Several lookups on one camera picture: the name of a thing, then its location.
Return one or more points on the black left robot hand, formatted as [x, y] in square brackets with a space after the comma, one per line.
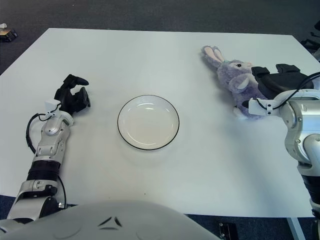
[66, 98]

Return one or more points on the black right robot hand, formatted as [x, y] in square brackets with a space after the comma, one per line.
[282, 81]

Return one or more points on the purple plush bunny doll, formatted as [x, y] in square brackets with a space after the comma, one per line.
[232, 75]

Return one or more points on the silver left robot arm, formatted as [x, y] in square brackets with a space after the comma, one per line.
[50, 145]

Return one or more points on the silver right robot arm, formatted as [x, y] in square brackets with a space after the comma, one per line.
[302, 125]

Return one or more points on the white plate with black rim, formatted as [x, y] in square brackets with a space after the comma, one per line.
[148, 122]

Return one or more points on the white box on left wrist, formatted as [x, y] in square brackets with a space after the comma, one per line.
[51, 105]

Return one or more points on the white box on wrist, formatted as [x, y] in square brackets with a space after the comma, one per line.
[51, 105]
[256, 107]

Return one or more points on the white box on right wrist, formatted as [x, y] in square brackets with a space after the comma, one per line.
[256, 107]

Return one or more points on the dark office chair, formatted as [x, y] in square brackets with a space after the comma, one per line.
[312, 45]

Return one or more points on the brown and black floor box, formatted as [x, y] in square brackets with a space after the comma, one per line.
[7, 35]

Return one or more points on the white cloth on floor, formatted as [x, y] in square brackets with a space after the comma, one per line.
[3, 25]

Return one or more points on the grey robot torso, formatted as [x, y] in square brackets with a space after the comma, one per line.
[105, 225]

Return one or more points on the white table leg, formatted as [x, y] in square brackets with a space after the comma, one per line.
[293, 227]

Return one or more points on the black bracket under table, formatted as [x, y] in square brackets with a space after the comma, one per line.
[227, 231]

